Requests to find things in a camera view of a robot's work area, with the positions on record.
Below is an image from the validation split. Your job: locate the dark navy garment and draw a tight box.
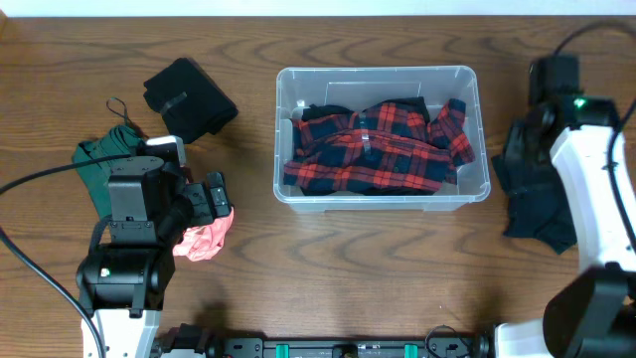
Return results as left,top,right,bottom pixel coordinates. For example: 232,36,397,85
491,121,577,255

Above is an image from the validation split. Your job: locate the black folded garment with tape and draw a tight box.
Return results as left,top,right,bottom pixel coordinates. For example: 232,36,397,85
143,58,239,144

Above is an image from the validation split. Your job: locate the pink garment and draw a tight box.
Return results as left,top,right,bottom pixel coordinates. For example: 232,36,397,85
172,168,236,263

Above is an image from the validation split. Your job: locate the clear plastic storage bin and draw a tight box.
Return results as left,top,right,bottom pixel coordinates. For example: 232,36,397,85
273,65,491,213

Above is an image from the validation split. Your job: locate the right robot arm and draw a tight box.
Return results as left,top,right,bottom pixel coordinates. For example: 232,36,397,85
491,55,635,357

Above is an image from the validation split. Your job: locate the red plaid flannel shirt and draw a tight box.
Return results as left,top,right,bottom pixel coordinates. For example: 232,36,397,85
282,96,476,196

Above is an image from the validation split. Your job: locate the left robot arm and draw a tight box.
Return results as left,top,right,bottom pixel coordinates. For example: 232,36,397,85
77,156,231,357

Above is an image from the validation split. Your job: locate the green folded garment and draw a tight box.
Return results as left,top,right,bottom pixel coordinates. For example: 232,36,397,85
72,97,143,219

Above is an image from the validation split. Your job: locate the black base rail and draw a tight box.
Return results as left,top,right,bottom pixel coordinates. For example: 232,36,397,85
149,324,495,358

